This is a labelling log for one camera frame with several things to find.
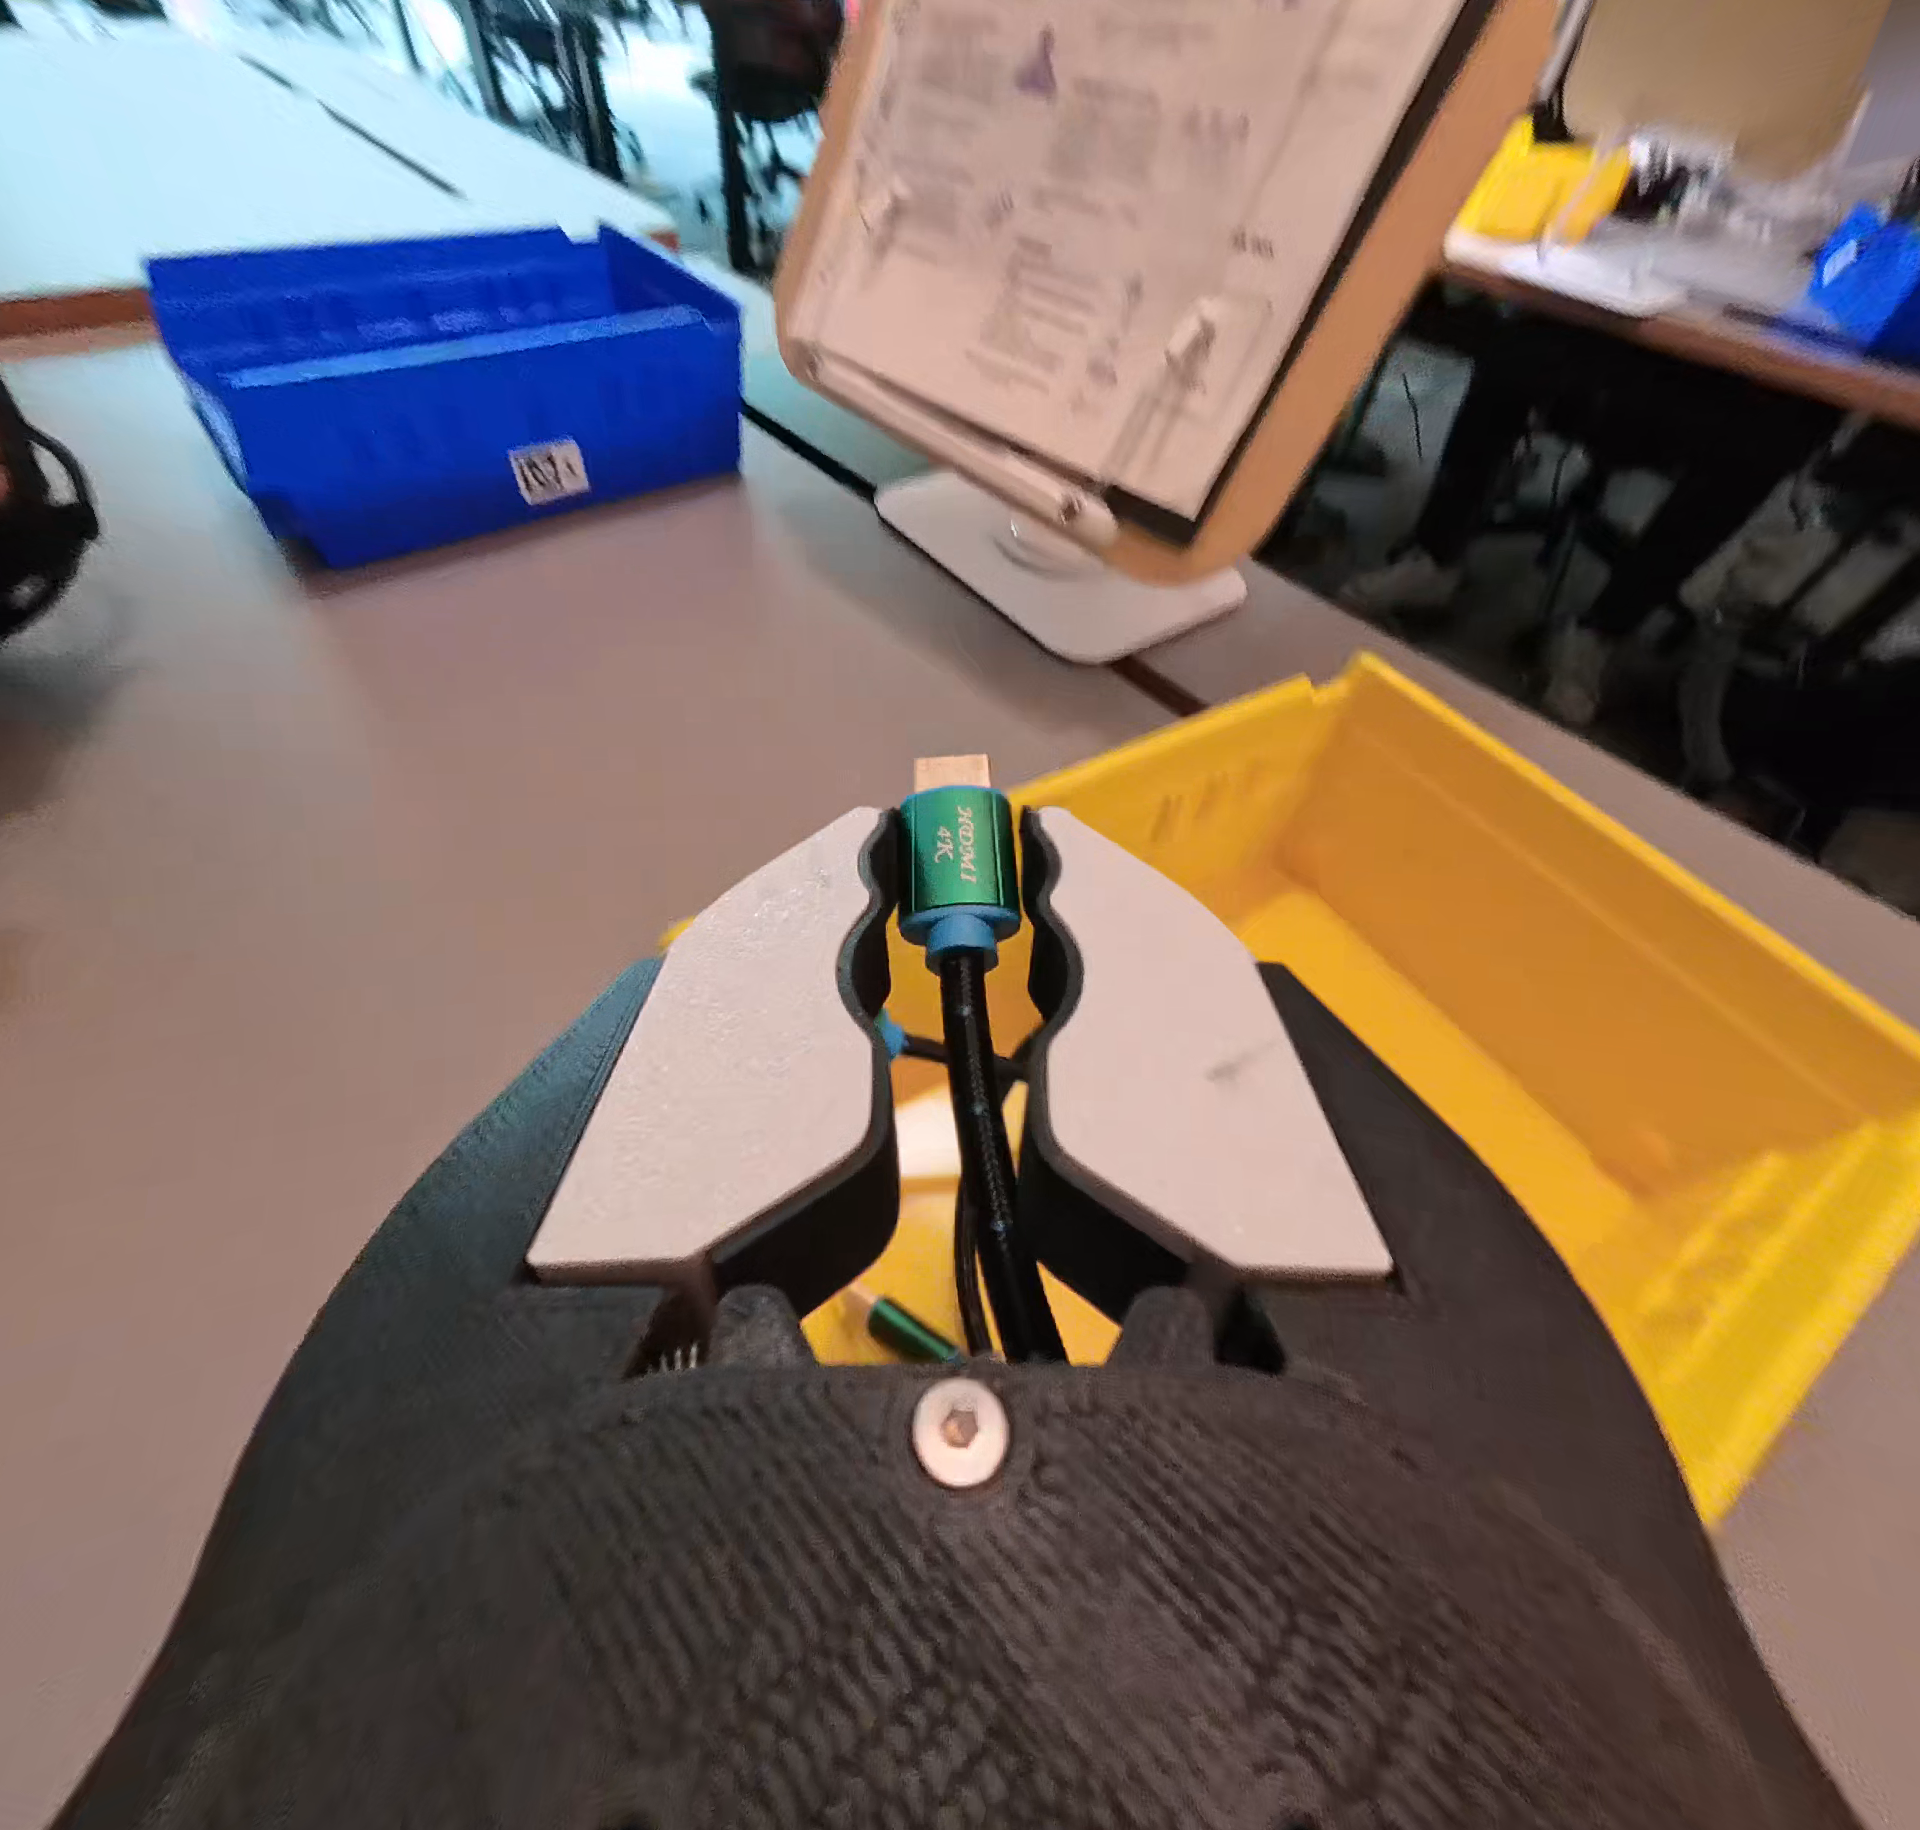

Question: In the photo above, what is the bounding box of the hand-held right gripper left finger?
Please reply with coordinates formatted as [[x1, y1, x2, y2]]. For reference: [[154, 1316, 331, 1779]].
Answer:
[[526, 807, 906, 1321]]

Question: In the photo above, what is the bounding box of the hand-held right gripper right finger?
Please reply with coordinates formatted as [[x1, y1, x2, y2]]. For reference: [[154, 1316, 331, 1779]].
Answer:
[[1017, 807, 1397, 1325]]

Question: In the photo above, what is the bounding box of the yellow plastic bin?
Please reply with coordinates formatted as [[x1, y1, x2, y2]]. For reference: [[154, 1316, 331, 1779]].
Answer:
[[666, 652, 1920, 1524]]

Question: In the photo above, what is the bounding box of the blue plastic bin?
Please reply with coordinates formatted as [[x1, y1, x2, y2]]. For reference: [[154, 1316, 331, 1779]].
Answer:
[[144, 224, 742, 572]]

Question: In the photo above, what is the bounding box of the white table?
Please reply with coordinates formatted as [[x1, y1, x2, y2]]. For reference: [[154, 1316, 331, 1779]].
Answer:
[[0, 23, 680, 337]]

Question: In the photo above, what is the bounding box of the document holder stand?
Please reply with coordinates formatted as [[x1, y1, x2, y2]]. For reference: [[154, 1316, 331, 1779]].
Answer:
[[770, 0, 1561, 665]]

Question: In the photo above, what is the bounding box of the printed paper sheet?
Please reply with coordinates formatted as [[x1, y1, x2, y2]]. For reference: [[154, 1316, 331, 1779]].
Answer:
[[786, 0, 1518, 518]]

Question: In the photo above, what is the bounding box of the cluttered wooden workbench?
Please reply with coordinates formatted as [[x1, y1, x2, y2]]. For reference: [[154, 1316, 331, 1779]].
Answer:
[[1438, 232, 1920, 429]]

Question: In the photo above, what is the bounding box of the yellow box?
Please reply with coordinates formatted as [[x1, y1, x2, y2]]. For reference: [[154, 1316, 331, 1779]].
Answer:
[[1457, 118, 1634, 245]]

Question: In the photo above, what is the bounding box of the small blue bin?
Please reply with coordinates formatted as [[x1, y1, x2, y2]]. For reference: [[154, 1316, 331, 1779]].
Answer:
[[1805, 202, 1920, 366]]

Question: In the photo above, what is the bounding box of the brown cardboard sheet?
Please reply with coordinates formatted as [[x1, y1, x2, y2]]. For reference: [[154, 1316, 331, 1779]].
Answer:
[[1558, 0, 1910, 185]]

